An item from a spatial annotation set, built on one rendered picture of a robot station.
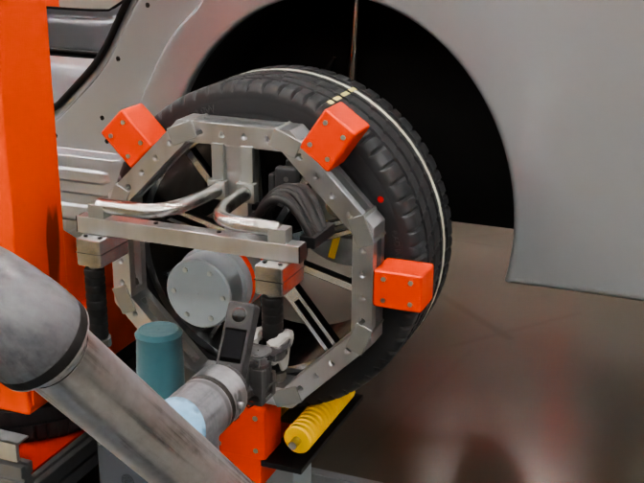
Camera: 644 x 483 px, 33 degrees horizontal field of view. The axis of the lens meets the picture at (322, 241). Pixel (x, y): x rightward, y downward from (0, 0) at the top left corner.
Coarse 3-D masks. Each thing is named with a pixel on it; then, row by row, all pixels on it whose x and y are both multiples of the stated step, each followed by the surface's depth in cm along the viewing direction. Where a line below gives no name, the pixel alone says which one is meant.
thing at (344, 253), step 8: (320, 200) 243; (328, 216) 244; (344, 240) 249; (352, 240) 248; (320, 248) 252; (328, 248) 251; (344, 248) 250; (352, 248) 249; (336, 256) 251; (344, 256) 250; (352, 256) 250; (344, 264) 251
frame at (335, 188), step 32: (192, 128) 197; (224, 128) 195; (256, 128) 193; (288, 128) 192; (160, 160) 202; (128, 192) 207; (320, 192) 192; (352, 192) 194; (352, 224) 191; (384, 224) 195; (128, 256) 212; (128, 288) 214; (352, 288) 195; (160, 320) 220; (352, 320) 197; (192, 352) 218; (352, 352) 199; (288, 384) 206; (320, 384) 204
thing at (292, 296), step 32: (192, 160) 212; (160, 192) 217; (192, 192) 232; (192, 224) 217; (288, 224) 209; (160, 256) 223; (160, 288) 222; (288, 320) 239; (320, 320) 212; (320, 352) 216
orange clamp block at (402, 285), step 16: (384, 272) 192; (400, 272) 191; (416, 272) 191; (432, 272) 195; (384, 288) 192; (400, 288) 191; (416, 288) 190; (432, 288) 197; (384, 304) 193; (400, 304) 192; (416, 304) 191
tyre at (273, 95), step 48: (192, 96) 206; (240, 96) 201; (288, 96) 198; (336, 96) 203; (384, 144) 200; (384, 192) 196; (432, 192) 209; (384, 240) 199; (432, 240) 205; (384, 336) 205; (336, 384) 212
